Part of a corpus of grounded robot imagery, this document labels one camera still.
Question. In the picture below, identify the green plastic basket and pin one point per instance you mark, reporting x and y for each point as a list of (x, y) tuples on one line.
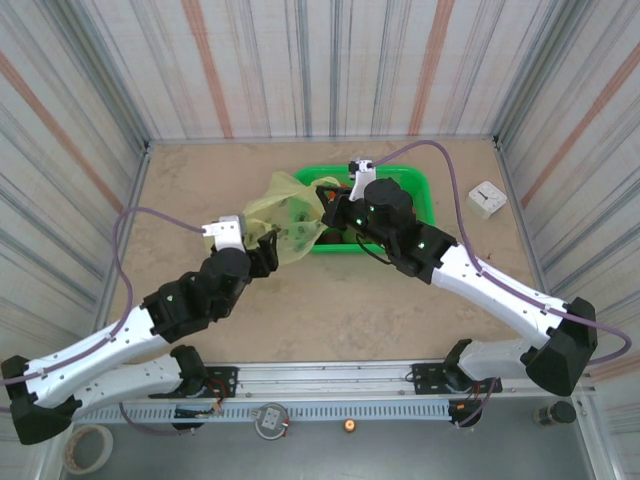
[(422, 185)]

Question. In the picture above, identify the yellow printed plastic bag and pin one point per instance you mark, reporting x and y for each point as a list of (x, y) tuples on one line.
[(280, 200)]

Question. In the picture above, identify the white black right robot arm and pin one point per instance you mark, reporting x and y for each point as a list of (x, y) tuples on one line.
[(500, 295)]

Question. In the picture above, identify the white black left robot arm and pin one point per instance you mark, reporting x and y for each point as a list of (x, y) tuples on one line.
[(100, 345)]

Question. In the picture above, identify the white square clock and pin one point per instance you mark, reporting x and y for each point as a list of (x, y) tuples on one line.
[(486, 200)]

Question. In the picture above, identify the round white socket device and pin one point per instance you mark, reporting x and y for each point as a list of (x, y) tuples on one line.
[(271, 419)]

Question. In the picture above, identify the small orange button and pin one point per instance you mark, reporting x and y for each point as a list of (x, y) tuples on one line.
[(349, 426)]

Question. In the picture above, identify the beige tape roll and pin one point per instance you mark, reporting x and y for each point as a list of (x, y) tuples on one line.
[(102, 450)]

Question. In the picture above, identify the dark lidded jar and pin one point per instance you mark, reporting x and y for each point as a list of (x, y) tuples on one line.
[(555, 414)]

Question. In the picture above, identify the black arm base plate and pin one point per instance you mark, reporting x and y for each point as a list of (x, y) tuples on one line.
[(425, 380), (225, 375)]

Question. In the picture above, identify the aluminium mounting rail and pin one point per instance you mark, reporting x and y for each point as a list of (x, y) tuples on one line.
[(325, 375)]

